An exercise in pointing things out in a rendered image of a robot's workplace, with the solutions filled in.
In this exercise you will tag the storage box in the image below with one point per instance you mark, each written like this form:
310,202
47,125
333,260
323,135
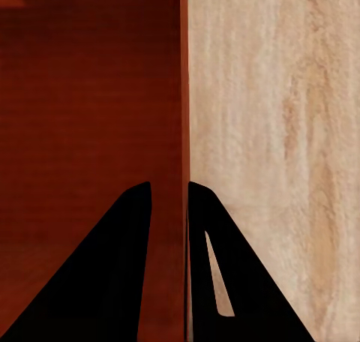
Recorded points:
94,99

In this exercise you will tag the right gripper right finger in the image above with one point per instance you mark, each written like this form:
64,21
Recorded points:
262,313

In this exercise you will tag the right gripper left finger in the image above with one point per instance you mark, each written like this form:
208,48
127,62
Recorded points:
95,296

